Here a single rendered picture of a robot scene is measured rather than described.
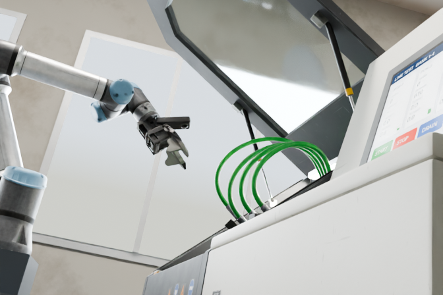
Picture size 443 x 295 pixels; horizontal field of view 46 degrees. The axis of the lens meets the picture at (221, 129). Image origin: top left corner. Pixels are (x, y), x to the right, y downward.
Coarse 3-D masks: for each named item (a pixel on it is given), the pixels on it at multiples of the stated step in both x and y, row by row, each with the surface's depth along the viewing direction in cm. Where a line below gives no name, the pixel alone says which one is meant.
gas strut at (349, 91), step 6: (330, 24) 146; (330, 30) 145; (330, 36) 145; (330, 42) 145; (336, 42) 144; (336, 48) 144; (336, 54) 144; (336, 60) 144; (342, 60) 143; (342, 66) 143; (342, 72) 142; (342, 78) 142; (348, 78) 142; (348, 84) 141; (348, 90) 141; (348, 96) 142; (354, 108) 140
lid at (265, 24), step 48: (192, 0) 181; (240, 0) 166; (288, 0) 150; (192, 48) 201; (240, 48) 182; (288, 48) 166; (240, 96) 201; (288, 96) 183; (336, 96) 167; (336, 144) 181
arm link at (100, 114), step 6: (96, 102) 170; (102, 102) 167; (90, 108) 172; (96, 108) 169; (102, 108) 168; (126, 108) 174; (96, 114) 169; (102, 114) 169; (108, 114) 169; (114, 114) 169; (120, 114) 174; (96, 120) 171; (102, 120) 170; (108, 120) 173
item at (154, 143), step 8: (152, 112) 173; (144, 120) 172; (152, 120) 174; (136, 128) 175; (144, 128) 173; (152, 128) 172; (160, 128) 170; (144, 136) 171; (152, 136) 168; (160, 136) 169; (168, 136) 169; (152, 144) 167; (160, 144) 170; (168, 144) 173; (152, 152) 172
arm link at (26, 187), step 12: (12, 168) 139; (12, 180) 137; (24, 180) 137; (36, 180) 139; (0, 192) 136; (12, 192) 135; (24, 192) 136; (36, 192) 139; (0, 204) 134; (12, 204) 134; (24, 204) 136; (36, 204) 139
